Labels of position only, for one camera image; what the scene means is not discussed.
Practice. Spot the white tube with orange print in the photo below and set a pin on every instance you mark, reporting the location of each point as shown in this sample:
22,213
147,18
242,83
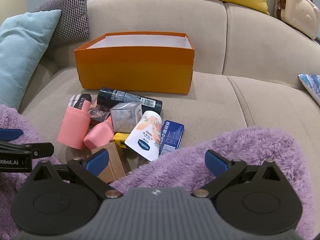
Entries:
145,137

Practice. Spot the yellow plastic object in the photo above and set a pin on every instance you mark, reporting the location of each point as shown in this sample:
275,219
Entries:
119,138

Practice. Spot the orange cardboard box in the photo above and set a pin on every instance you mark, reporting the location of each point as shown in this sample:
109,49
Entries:
135,72

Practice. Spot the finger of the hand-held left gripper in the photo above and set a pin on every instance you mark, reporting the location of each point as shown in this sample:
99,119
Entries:
37,149
10,134

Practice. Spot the purple fluffy blanket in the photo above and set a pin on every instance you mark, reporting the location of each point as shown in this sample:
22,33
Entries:
250,145

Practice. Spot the small pink cup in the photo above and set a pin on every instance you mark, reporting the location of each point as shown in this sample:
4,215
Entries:
98,135

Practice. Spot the cream hard-shell case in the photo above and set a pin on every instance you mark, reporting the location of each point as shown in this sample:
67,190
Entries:
297,10

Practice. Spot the beige sofa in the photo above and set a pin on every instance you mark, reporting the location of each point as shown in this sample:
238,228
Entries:
262,62

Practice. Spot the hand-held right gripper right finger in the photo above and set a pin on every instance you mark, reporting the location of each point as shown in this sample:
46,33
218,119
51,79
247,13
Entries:
216,162

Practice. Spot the brown gift box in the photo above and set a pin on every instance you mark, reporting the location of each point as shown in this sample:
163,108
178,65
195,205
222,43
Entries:
116,162

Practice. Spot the dark picture card box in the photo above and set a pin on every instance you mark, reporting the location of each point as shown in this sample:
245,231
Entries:
97,113

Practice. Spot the light blue pillow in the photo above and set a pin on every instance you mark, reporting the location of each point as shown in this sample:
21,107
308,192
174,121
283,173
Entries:
22,55

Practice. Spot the large pink cup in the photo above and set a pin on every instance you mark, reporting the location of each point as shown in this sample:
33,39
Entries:
72,127

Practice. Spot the clear plastic cube box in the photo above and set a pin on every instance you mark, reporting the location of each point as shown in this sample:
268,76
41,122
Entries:
125,120

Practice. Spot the black spray can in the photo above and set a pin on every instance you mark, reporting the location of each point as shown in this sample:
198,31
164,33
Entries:
117,97

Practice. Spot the blue patterned pillow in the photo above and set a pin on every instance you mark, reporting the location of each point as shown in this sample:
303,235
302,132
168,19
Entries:
311,87

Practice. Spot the houndstooth pillow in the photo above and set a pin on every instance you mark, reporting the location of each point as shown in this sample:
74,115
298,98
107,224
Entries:
70,17

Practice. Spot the plaid black box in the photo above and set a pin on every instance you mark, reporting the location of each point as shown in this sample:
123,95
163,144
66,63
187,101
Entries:
84,101

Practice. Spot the blue tin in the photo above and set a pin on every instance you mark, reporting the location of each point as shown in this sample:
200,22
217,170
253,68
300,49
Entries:
172,135

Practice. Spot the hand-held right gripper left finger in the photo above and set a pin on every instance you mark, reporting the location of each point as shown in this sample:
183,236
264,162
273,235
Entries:
96,162

